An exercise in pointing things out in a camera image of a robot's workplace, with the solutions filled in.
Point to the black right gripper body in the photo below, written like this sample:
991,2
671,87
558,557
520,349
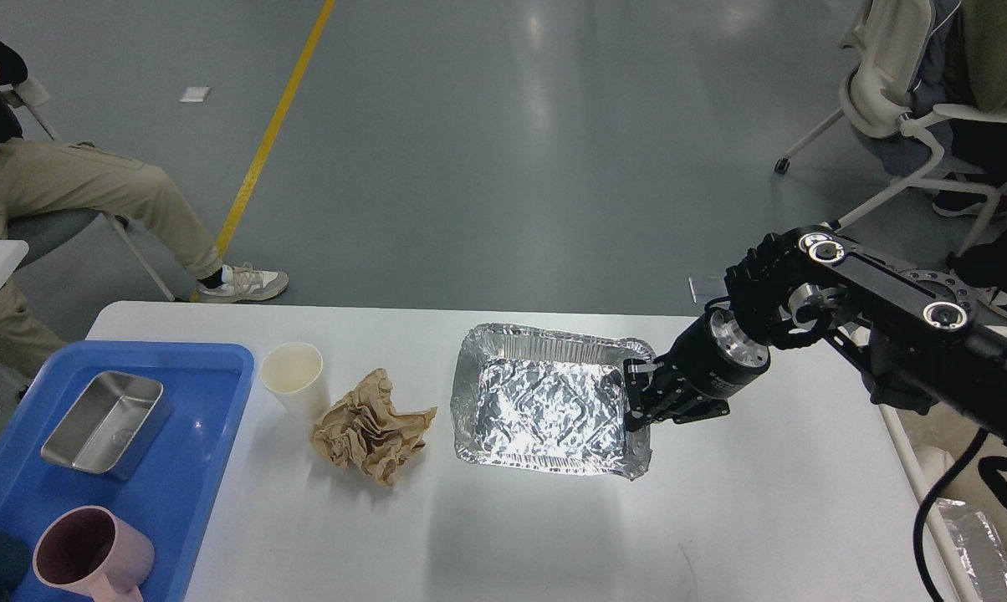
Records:
709,362

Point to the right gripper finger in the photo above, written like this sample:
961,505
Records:
652,392

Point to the aluminium foil tray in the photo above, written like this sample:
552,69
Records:
547,400

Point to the brown paper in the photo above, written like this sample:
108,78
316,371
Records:
364,430

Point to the white paper cup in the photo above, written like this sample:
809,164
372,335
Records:
295,374

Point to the stainless steel rectangular tray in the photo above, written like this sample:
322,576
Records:
110,426

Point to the pink mug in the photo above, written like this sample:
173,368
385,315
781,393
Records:
89,551

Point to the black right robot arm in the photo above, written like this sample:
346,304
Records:
910,333

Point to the white plastic bin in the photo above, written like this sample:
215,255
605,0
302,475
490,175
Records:
946,429

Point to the white cup in bin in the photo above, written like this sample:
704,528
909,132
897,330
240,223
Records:
933,462

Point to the crumpled foil in bin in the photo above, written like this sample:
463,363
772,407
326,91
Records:
979,548

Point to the white office chair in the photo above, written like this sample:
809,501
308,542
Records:
896,93

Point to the seated person olive jacket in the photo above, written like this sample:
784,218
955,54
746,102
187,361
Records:
976,74

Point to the blue plastic tray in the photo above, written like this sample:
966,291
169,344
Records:
169,496

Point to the grey office chair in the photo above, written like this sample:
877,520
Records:
44,234

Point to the person in black shirt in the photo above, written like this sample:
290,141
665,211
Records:
38,177

